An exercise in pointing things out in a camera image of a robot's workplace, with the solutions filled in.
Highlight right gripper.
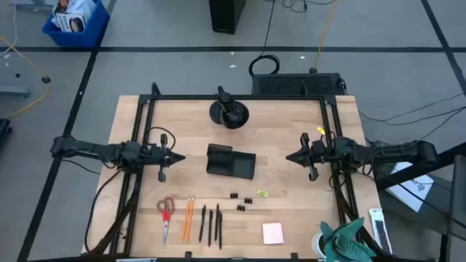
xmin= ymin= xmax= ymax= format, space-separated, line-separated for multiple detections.
xmin=285 ymin=132 xmax=328 ymax=182

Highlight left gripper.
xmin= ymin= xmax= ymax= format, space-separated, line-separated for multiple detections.
xmin=145 ymin=133 xmax=186 ymax=183

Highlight black mesh desk organizer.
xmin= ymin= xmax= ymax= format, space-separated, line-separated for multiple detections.
xmin=205 ymin=143 xmax=257 ymax=180

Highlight red handled scissors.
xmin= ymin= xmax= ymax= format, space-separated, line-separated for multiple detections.
xmin=156 ymin=196 xmax=175 ymax=247

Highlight pink sticky note pad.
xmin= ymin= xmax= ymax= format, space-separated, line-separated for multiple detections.
xmin=261 ymin=222 xmax=285 ymax=245

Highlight black mesh top case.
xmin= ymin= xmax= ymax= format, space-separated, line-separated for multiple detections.
xmin=251 ymin=72 xmax=347 ymax=97

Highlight white cup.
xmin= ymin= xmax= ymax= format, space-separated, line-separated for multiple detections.
xmin=311 ymin=231 xmax=326 ymax=260

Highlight green cloth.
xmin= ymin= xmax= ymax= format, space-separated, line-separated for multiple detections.
xmin=320 ymin=217 xmax=376 ymax=262

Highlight white packet with black strip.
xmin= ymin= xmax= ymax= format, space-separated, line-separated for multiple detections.
xmin=368 ymin=207 xmax=394 ymax=255

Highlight white paper sheet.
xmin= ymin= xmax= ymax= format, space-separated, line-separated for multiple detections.
xmin=384 ymin=162 xmax=435 ymax=213

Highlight black diagonal beam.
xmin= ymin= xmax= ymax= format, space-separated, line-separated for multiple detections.
xmin=374 ymin=141 xmax=466 ymax=191

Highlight blue plastic bin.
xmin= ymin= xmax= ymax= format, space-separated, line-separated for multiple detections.
xmin=42 ymin=0 xmax=111 ymax=49

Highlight black computer tower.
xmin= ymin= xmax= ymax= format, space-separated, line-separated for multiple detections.
xmin=208 ymin=0 xmax=247 ymax=35

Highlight white printed box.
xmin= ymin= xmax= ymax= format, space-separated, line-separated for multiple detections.
xmin=53 ymin=12 xmax=87 ymax=33

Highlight grey furniture foot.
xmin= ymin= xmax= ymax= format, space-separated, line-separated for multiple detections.
xmin=0 ymin=85 xmax=32 ymax=98

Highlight white plastic bag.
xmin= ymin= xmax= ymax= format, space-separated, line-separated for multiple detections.
xmin=67 ymin=0 xmax=96 ymax=19

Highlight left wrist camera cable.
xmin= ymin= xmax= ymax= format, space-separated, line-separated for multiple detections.
xmin=143 ymin=126 xmax=177 ymax=151

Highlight black coiled floor cable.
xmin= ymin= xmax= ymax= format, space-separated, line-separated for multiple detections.
xmin=248 ymin=0 xmax=281 ymax=78

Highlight black power cable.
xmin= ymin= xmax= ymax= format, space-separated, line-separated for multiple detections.
xmin=84 ymin=169 xmax=123 ymax=255

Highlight yellow hanging cable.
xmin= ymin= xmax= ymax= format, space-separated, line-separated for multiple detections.
xmin=309 ymin=0 xmax=340 ymax=74

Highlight yellow floor cable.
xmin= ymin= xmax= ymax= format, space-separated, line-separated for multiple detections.
xmin=0 ymin=34 xmax=51 ymax=121

